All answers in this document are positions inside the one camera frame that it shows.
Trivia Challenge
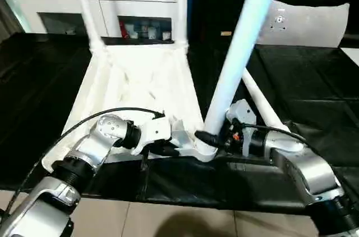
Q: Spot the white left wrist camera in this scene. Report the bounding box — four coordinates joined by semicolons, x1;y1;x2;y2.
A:
132;115;173;156

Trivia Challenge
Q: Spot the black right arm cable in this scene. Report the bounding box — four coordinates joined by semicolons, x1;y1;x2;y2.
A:
238;125;309;143

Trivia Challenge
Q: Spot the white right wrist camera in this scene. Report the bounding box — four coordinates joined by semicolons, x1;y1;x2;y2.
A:
225;100;257;128

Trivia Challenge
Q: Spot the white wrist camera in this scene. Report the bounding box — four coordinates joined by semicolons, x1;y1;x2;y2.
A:
132;115;173;156
225;100;257;128

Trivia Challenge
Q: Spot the white plastic table top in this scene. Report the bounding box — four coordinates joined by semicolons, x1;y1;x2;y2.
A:
42;38;218;171

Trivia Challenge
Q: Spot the dark grey curtain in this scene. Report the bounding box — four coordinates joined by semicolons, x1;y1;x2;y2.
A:
0;2;23;41

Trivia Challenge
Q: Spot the white plastic table leg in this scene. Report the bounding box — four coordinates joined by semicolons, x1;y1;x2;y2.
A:
174;0;190;47
68;0;107;53
241;68;292;132
203;0;286;137

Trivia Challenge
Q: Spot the black work mat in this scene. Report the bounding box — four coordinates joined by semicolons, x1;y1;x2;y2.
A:
0;31;359;215

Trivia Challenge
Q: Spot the grey cushion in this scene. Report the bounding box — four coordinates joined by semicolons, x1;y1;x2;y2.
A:
255;0;349;48

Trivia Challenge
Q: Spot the white flat sheet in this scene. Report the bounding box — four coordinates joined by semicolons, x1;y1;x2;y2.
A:
340;48;359;67

